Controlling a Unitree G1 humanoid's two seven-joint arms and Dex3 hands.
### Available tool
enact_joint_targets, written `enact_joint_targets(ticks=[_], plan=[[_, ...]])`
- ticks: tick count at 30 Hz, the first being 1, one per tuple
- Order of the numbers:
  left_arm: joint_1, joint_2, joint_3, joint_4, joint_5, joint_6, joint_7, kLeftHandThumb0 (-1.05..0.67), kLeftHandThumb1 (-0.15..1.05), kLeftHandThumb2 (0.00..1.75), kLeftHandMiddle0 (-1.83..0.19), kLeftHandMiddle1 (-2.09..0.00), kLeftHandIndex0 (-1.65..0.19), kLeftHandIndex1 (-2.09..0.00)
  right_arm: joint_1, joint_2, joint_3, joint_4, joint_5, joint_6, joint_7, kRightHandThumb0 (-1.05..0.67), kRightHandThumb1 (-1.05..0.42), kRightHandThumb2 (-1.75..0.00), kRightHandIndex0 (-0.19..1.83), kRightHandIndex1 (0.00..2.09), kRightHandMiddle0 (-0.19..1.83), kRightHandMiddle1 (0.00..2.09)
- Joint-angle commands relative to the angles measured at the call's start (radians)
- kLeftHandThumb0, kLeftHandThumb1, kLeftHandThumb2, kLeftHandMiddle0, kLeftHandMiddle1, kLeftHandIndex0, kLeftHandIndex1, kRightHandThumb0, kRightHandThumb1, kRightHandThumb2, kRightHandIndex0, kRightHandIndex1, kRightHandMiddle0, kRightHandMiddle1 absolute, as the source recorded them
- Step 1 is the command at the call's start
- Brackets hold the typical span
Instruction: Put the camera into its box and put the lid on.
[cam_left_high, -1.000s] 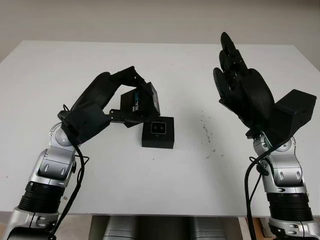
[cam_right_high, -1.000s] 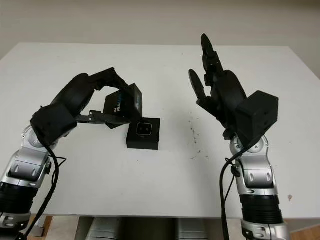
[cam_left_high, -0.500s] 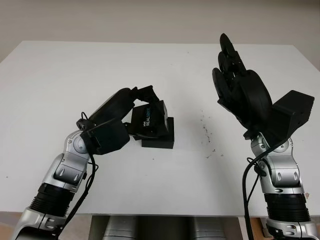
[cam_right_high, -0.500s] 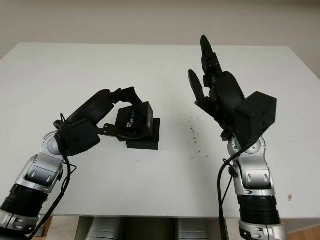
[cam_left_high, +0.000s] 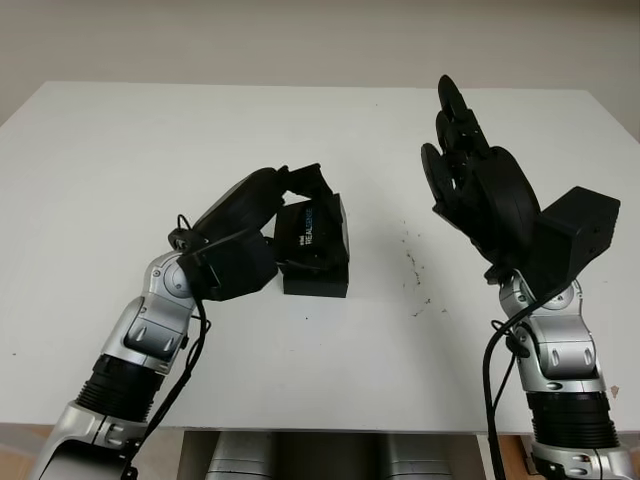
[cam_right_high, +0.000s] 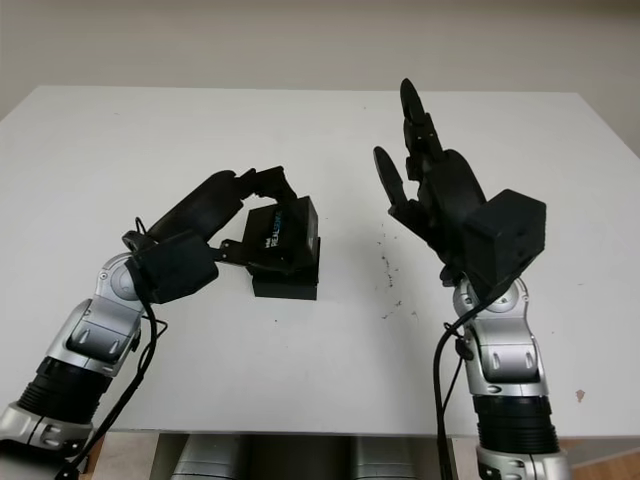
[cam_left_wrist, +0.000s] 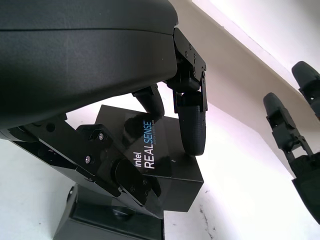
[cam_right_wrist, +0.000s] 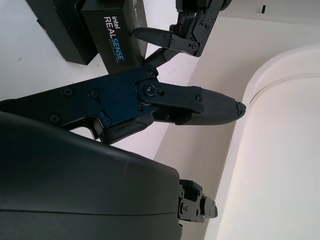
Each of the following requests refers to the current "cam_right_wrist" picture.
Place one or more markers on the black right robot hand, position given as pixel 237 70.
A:
pixel 75 180

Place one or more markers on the black box base foam insert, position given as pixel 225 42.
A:
pixel 65 32

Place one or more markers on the black RealSense box lid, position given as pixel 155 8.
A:
pixel 112 37

